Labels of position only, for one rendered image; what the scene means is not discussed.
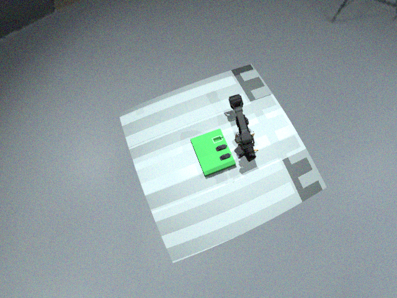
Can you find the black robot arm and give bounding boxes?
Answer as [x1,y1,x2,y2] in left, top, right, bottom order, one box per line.
[229,94,256,160]

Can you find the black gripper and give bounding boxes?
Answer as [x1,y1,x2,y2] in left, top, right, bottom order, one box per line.
[234,135,256,162]

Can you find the green flat rectangular plate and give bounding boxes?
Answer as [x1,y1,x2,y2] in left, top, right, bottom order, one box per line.
[190,129,236,177]

